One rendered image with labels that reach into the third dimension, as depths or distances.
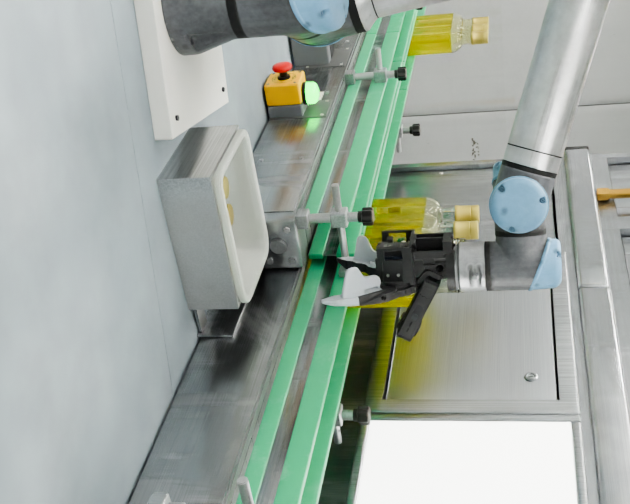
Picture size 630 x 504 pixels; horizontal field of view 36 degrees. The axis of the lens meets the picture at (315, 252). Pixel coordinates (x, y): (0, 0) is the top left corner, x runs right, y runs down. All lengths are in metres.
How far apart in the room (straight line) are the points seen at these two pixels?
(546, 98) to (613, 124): 6.79
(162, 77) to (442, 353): 0.69
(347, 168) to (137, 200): 0.55
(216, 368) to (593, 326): 0.68
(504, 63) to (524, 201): 6.57
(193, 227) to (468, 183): 1.03
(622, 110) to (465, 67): 1.27
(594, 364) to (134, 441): 0.78
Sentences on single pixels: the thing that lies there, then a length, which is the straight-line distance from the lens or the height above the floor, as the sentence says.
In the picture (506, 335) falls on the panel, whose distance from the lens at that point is 1.73.
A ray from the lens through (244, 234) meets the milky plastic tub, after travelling 1.56.
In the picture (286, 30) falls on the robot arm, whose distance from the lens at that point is 1.37.
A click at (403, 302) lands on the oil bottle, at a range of 1.64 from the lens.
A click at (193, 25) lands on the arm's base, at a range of 1.37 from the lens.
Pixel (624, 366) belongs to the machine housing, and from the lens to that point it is 1.71.
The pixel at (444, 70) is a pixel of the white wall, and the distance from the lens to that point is 7.88.
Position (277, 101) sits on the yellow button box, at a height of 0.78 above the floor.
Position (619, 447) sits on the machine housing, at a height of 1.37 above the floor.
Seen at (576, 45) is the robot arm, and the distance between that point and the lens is 1.32.
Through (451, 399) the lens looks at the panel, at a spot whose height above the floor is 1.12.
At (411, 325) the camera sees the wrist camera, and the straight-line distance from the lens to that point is 1.51.
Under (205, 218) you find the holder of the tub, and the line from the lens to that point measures 1.38.
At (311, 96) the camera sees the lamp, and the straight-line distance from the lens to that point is 1.93.
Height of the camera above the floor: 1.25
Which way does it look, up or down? 12 degrees down
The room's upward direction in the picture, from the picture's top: 88 degrees clockwise
